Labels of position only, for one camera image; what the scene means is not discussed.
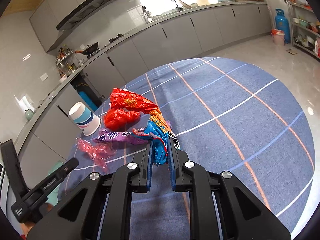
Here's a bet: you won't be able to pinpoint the red blue snack wrapper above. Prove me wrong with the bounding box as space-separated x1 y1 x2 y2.
110 88 180 166

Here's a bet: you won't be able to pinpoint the teal round trash bin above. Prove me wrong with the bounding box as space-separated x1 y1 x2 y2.
44 160 66 208

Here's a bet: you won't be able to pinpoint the grey kitchen cabinets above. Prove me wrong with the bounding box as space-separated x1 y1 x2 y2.
15 1 271 187

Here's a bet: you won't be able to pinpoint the left hand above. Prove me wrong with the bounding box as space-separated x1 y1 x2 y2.
20 203 54 239

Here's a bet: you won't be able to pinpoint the pink clear plastic film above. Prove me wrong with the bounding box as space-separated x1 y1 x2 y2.
76 138 116 172

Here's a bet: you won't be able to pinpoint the purple snack wrapper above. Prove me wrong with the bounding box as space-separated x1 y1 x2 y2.
93 128 150 145

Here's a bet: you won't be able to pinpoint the red plastic bag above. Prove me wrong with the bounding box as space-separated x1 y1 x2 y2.
103 109 140 132

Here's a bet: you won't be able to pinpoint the white blue paper cup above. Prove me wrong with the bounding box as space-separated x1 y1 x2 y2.
68 101 101 136

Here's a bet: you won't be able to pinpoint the blue checked tablecloth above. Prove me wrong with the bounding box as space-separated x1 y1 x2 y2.
57 56 316 240

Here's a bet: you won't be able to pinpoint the spice rack with bottles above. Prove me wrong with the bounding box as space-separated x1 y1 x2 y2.
55 44 76 77

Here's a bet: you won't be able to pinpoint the black wok on stove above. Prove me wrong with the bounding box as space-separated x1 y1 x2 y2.
74 42 99 58

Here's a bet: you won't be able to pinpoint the pink bucket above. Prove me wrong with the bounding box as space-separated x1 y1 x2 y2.
271 29 285 46

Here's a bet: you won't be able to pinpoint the range hood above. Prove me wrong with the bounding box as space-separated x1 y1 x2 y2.
56 0 112 31

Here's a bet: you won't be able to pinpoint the blue gas cylinder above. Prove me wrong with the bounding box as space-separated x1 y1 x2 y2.
275 8 291 43

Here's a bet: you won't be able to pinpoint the metal storage shelf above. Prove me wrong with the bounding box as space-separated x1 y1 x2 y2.
284 0 319 60

